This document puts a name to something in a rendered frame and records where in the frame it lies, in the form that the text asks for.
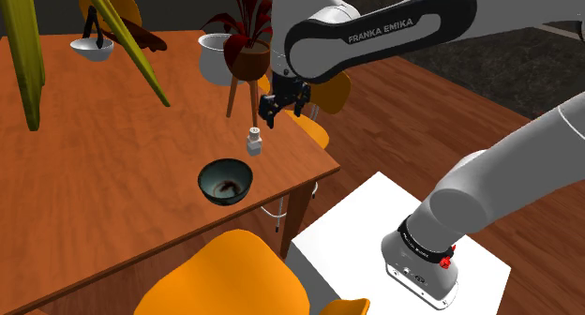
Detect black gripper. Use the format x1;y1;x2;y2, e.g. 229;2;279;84
258;73;313;129

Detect small white bottle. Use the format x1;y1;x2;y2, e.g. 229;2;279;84
246;127;264;158

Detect orange chair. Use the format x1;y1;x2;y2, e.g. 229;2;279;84
78;0;143;33
133;229;312;315
319;297;371;315
257;70;353;233

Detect red plant on wooden stand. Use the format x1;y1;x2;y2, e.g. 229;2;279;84
201;0;276;128

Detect white plant pot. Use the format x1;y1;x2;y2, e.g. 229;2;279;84
197;32;248;87

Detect dark glazed bowl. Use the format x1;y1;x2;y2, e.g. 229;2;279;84
197;157;254;207

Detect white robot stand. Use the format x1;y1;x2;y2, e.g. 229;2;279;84
284;171;512;315

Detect brown wooden table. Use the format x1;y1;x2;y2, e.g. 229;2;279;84
0;29;341;315

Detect white bowl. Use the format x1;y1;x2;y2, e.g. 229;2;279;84
69;36;115;63

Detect black tongs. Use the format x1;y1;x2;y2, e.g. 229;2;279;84
82;5;105;50

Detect yellow-green plant leaves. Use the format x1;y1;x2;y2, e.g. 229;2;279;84
0;0;172;132

